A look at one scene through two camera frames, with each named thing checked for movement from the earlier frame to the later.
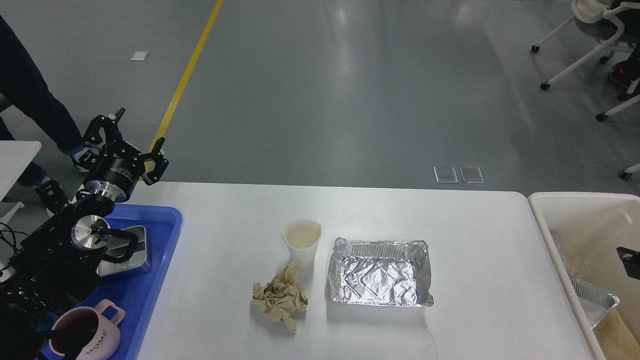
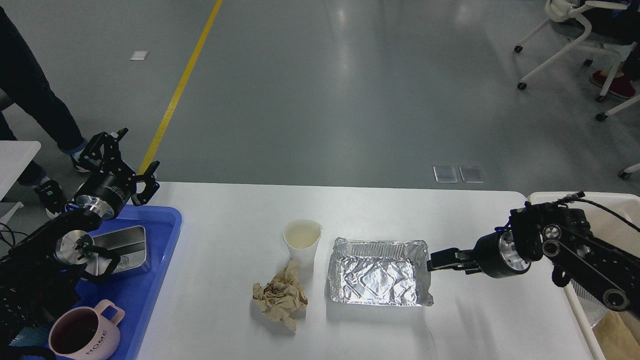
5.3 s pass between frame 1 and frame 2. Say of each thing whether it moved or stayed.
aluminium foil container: stayed
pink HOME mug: stayed
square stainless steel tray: stayed
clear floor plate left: stayed
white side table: stayed
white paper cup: stayed
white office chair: moved
